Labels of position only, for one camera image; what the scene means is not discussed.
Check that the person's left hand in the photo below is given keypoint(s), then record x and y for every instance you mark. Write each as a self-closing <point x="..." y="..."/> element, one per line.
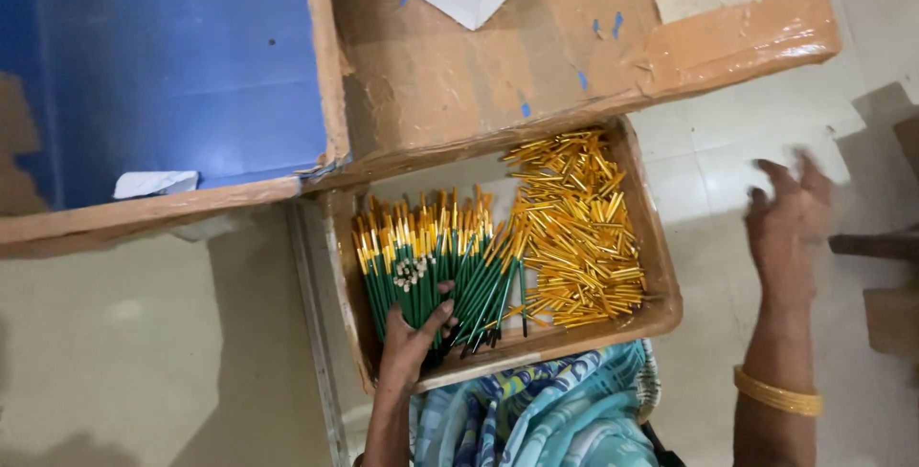
<point x="406" y="352"/>

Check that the grey metal strip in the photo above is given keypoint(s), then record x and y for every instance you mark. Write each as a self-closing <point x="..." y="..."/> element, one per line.
<point x="319" y="352"/>

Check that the person's right hand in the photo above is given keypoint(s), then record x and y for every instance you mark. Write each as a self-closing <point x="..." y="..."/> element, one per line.
<point x="784" y="244"/>

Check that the dark wooden furniture piece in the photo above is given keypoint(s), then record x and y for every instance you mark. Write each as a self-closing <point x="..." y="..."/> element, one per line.
<point x="872" y="245"/>

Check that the loose row of green ballpoints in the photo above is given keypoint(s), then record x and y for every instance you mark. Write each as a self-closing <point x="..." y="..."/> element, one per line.
<point x="488" y="273"/>

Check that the brown taped cardboard sheet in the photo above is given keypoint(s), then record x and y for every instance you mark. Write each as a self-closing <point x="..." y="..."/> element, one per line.
<point x="459" y="86"/>

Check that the gold bangle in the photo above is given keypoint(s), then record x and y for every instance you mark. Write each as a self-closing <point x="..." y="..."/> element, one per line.
<point x="777" y="395"/>

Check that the shallow brown cardboard tray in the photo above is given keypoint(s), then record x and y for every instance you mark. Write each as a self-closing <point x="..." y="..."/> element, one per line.
<point x="657" y="287"/>

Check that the white paper scrap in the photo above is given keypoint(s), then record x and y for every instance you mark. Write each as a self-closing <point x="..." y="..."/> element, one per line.
<point x="154" y="183"/>

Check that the teal patterned garment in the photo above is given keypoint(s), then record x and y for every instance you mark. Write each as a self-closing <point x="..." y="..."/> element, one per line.
<point x="545" y="417"/>

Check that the pile of gold pen caps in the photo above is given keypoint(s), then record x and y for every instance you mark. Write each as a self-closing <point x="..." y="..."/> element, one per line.
<point x="581" y="230"/>

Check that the bundle of green pens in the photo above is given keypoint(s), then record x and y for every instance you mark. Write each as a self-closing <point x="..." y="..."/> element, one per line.
<point x="402" y="266"/>

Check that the person's right fingers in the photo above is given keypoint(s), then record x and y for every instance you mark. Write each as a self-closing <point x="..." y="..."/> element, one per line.
<point x="790" y="180"/>

